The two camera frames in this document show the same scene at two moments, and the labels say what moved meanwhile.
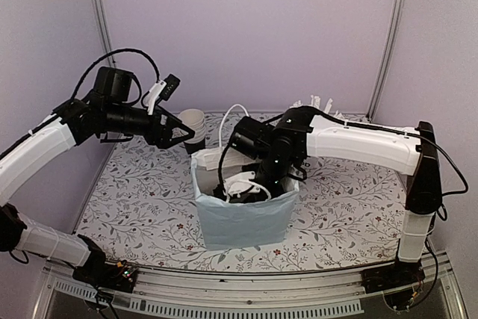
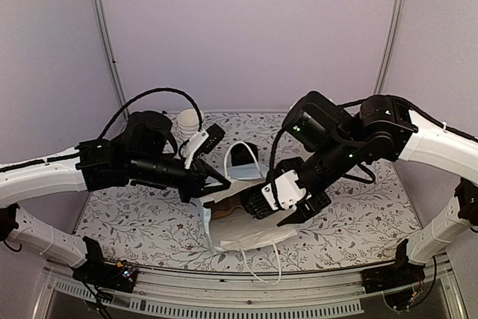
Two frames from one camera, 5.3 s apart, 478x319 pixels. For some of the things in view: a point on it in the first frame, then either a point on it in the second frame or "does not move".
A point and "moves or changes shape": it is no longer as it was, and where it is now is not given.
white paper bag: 237,223 moves or changes shape
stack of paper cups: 196,119 does not move
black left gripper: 153,137 -> 194,187
